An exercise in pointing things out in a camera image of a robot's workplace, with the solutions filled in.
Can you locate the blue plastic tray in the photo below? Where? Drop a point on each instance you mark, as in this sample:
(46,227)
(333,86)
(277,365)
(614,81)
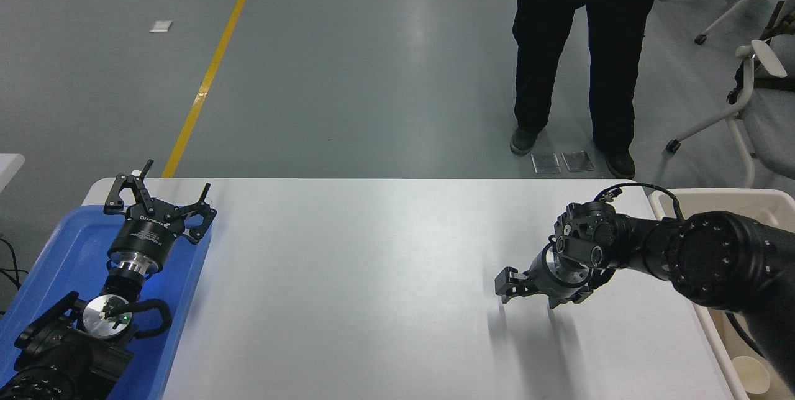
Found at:
(62,251)

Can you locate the small white table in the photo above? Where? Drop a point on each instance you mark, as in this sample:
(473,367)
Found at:
(9,167)

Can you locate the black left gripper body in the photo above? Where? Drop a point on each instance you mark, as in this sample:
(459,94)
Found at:
(146,235)

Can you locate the white paper scrap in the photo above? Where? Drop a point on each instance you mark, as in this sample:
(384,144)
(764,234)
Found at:
(161,26)

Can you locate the clear floor plate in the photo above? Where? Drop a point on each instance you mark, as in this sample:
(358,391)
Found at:
(546,163)
(577,161)

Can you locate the white paper cup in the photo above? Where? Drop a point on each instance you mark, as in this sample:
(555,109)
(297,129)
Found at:
(751,376)

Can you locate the large pale bin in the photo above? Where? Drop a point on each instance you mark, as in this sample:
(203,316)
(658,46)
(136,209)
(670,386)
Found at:
(745,201)

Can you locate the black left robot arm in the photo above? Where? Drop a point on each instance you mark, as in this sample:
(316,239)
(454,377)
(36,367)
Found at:
(59,356)

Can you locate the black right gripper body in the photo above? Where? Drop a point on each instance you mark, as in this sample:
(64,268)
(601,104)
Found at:
(553,282)

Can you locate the person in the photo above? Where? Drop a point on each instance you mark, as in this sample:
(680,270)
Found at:
(612,46)

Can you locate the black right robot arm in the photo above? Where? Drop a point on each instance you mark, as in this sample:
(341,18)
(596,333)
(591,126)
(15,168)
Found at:
(714,257)

